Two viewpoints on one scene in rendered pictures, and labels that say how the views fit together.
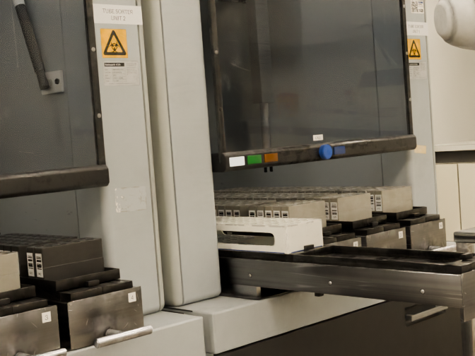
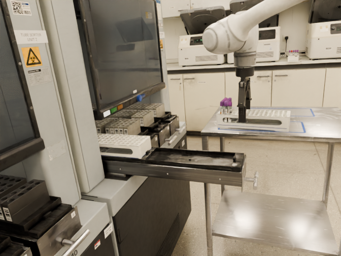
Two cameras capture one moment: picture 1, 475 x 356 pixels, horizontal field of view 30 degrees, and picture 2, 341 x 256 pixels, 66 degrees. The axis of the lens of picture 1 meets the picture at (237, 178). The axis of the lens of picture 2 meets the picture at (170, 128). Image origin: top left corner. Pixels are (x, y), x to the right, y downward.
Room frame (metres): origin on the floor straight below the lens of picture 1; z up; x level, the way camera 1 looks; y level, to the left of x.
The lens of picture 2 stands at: (0.70, 0.16, 1.20)
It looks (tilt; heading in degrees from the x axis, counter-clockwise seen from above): 18 degrees down; 336
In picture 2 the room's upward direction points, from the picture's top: 5 degrees counter-clockwise
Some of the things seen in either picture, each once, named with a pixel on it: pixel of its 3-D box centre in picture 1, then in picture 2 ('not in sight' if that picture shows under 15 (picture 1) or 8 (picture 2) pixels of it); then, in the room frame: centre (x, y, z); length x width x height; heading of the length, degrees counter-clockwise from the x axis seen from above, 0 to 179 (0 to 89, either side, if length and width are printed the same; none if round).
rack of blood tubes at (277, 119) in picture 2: not in sight; (252, 119); (1.54, -0.61, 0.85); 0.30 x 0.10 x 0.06; 39
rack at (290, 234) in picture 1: (247, 236); (111, 146); (1.66, -0.01, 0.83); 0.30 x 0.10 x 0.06; 44
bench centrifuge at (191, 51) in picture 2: not in sight; (205, 37); (3.63, -1.72, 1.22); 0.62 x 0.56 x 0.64; 133
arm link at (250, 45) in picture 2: not in sight; (243, 32); (1.57, -0.57, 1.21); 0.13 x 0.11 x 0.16; 109
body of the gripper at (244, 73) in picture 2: not in sight; (244, 77); (1.57, -0.58, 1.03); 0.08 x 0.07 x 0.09; 129
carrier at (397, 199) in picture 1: (394, 201); (159, 111); (1.98, -0.35, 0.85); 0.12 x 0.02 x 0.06; 133
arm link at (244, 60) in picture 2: not in sight; (244, 60); (1.57, -0.58, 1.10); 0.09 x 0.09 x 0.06
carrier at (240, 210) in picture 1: (256, 217); (106, 128); (1.86, -0.03, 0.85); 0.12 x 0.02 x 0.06; 135
